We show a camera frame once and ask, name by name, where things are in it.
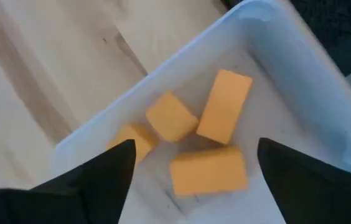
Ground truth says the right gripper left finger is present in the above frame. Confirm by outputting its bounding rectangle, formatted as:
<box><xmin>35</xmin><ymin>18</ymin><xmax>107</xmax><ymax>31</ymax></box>
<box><xmin>0</xmin><ymin>139</ymin><xmax>137</xmax><ymax>224</ymax></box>

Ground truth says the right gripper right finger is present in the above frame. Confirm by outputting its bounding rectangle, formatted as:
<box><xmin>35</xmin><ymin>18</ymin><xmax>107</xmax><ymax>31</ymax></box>
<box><xmin>257</xmin><ymin>137</ymin><xmax>351</xmax><ymax>224</ymax></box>

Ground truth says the orange rectangular block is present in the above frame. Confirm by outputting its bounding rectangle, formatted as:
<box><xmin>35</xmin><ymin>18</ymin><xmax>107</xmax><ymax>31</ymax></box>
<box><xmin>195</xmin><ymin>68</ymin><xmax>254</xmax><ymax>146</ymax></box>
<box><xmin>106</xmin><ymin>122</ymin><xmax>159</xmax><ymax>166</ymax></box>
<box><xmin>169</xmin><ymin>146</ymin><xmax>249</xmax><ymax>197</ymax></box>

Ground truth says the orange cube block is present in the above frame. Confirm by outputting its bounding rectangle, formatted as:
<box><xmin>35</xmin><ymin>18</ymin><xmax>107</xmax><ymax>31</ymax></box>
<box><xmin>145</xmin><ymin>90</ymin><xmax>200</xmax><ymax>143</ymax></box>

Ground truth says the clear plastic bin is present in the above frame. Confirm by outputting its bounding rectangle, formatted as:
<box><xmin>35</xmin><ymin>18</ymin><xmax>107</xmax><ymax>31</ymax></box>
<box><xmin>52</xmin><ymin>0</ymin><xmax>351</xmax><ymax>224</ymax></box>

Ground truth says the black perforated panel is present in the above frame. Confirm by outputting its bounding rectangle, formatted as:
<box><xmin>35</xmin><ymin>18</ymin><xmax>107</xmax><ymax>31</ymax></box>
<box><xmin>220</xmin><ymin>0</ymin><xmax>351</xmax><ymax>77</ymax></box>

